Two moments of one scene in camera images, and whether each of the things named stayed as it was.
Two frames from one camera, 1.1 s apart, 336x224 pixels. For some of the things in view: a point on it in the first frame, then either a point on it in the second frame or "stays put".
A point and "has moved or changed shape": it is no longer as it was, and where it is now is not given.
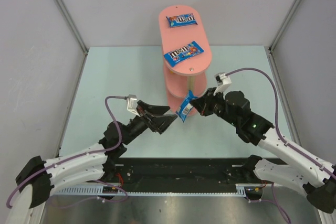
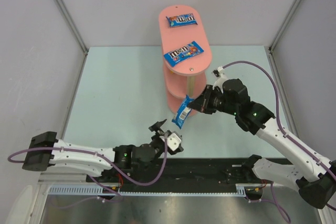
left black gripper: x=146 y=117 → x=158 y=135
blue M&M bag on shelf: x=176 y=56 stays put
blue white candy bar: x=186 y=105 has moved or changed shape
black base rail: x=185 y=174 stays put
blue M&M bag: x=182 y=20 stays put
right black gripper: x=207 y=104 stays put
